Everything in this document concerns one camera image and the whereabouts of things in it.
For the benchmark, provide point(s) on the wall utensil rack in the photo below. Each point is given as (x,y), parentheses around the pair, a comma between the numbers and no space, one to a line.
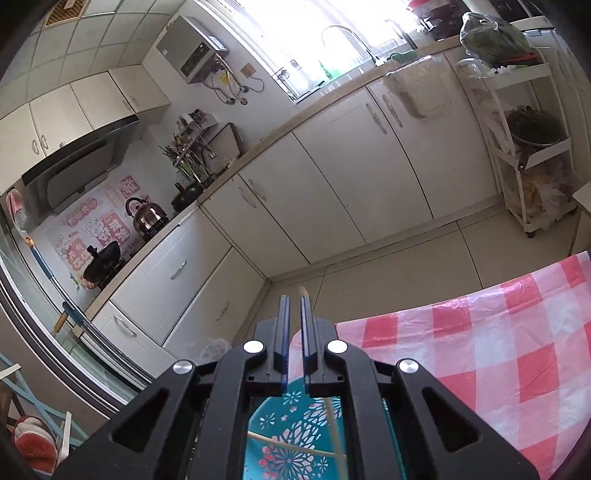
(184,143)

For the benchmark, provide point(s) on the black wok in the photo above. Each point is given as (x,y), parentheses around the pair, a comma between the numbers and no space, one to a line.
(104,265)

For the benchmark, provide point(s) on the steel kettle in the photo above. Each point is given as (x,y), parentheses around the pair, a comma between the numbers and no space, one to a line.
(147,217)

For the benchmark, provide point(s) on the black lidded pan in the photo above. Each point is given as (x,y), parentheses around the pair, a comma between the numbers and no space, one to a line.
(535,129)

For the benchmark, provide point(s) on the blue plastic cutout basket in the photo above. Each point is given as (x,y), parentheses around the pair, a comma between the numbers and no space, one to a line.
(277,415)

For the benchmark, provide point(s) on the silver water heater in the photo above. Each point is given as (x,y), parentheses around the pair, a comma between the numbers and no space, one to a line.
(189,46)

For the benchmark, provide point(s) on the white countertop appliance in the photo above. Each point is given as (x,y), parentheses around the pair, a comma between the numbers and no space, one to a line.
(224,147)

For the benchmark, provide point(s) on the ceiling vent grille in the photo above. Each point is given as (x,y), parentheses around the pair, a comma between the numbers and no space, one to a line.
(64,11)

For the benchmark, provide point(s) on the red white slipper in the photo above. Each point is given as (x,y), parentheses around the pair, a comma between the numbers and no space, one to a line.
(34,445)

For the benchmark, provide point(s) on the wooden chopstick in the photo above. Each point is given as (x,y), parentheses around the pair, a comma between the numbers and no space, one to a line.
(333,434)
(263,436)

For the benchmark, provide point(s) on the clear hanging plastic bag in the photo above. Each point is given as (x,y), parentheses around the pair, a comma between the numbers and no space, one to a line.
(420,87)

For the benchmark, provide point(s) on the grey sliding door frame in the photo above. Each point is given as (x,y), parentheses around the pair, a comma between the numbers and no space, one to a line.
(55,332)

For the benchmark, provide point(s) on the bag of green vegetables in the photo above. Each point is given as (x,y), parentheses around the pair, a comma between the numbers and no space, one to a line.
(494,37)

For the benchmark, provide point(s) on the cream wall cabinet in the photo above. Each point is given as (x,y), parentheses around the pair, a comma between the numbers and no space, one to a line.
(69,110)

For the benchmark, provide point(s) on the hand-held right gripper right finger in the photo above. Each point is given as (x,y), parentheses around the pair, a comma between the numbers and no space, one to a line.
(305,332)

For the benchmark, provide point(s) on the white storage cart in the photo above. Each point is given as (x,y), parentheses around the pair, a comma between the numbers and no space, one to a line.
(535,157)

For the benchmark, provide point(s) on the light blue folding frame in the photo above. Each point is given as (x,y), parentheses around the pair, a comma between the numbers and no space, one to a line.
(41,406)

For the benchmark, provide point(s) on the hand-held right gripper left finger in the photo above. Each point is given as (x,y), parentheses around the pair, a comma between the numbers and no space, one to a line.
(284,332)

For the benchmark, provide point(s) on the pink printed wall sticker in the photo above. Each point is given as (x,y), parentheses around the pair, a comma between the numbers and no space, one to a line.
(108,217)

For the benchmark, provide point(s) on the chrome sink faucet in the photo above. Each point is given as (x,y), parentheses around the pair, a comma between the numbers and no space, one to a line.
(346,32)

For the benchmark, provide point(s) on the pink white checked tablecloth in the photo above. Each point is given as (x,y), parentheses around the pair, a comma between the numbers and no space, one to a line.
(461,346)

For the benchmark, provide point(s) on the black cooking pot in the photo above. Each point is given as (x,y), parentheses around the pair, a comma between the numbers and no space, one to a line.
(187,198)

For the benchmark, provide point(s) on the black range hood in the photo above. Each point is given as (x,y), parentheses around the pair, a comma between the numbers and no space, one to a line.
(78,157)

